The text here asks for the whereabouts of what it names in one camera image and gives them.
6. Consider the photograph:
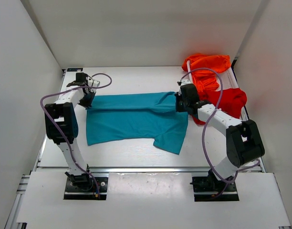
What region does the red t shirt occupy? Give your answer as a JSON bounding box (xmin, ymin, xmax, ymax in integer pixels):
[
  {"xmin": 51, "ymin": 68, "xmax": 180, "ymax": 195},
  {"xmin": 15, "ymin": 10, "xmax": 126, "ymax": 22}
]
[{"xmin": 198, "ymin": 88, "xmax": 247, "ymax": 118}]

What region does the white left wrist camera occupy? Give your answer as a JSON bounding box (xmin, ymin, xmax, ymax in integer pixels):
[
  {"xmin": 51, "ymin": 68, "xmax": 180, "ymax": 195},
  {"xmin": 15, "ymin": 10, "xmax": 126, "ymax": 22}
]
[{"xmin": 88, "ymin": 76, "xmax": 100, "ymax": 93}]

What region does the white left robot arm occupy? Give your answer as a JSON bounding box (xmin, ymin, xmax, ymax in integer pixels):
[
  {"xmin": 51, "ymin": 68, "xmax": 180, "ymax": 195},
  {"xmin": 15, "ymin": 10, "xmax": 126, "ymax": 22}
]
[{"xmin": 44, "ymin": 73, "xmax": 100, "ymax": 177}]

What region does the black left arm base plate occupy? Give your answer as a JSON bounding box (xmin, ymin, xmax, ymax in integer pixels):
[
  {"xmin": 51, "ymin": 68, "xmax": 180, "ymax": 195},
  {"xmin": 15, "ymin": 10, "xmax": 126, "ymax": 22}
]
[{"xmin": 63, "ymin": 172, "xmax": 108, "ymax": 200}]

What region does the white wire rack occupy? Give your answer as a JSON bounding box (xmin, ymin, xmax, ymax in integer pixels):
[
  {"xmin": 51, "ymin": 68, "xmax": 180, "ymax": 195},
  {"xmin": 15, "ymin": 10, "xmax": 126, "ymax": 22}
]
[{"xmin": 187, "ymin": 60, "xmax": 247, "ymax": 120}]

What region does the teal t shirt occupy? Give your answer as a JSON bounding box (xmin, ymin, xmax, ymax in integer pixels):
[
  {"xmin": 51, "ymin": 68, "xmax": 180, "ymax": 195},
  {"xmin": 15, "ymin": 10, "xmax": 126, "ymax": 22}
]
[{"xmin": 86, "ymin": 92, "xmax": 188, "ymax": 155}]

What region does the orange t shirt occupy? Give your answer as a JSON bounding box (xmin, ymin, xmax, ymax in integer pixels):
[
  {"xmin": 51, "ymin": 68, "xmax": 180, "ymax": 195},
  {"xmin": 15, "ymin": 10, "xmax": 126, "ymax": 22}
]
[{"xmin": 182, "ymin": 53, "xmax": 231, "ymax": 92}]

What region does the dark label sticker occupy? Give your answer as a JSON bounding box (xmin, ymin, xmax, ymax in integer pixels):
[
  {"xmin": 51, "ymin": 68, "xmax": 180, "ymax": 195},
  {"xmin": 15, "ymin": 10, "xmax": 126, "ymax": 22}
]
[{"xmin": 66, "ymin": 68, "xmax": 83, "ymax": 72}]

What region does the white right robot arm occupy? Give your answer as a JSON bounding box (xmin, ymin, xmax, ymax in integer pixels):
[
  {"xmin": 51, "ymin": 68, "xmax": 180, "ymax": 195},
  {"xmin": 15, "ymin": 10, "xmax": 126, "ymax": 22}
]
[{"xmin": 175, "ymin": 81, "xmax": 265, "ymax": 184}]

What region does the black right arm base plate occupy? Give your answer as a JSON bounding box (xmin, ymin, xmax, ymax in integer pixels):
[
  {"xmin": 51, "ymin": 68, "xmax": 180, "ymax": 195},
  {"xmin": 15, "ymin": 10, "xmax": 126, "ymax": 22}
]
[{"xmin": 190, "ymin": 177, "xmax": 239, "ymax": 202}]

